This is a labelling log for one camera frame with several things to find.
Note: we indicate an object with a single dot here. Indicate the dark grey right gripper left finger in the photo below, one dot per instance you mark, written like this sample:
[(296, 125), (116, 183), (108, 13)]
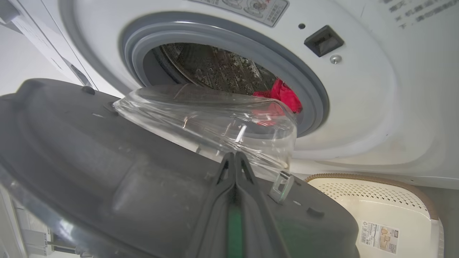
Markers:
[(215, 222)]

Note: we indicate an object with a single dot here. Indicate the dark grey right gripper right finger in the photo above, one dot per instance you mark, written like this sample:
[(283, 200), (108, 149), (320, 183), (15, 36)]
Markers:
[(256, 222)]

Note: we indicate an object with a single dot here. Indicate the red and white garment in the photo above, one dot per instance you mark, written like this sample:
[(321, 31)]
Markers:
[(285, 95)]

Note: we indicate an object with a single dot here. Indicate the grey washing machine door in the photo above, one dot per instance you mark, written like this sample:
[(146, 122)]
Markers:
[(71, 161)]

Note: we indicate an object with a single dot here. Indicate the cream perforated laundry basket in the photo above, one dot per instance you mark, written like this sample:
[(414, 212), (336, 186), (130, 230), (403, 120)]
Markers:
[(387, 208)]

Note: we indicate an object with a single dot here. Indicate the white washing machine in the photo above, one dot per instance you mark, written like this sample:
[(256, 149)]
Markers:
[(376, 107)]

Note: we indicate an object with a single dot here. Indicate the paper product label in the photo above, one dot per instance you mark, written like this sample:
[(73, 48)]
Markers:
[(380, 236)]

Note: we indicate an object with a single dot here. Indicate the grey warning sticker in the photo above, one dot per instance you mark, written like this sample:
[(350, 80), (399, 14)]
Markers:
[(251, 9)]

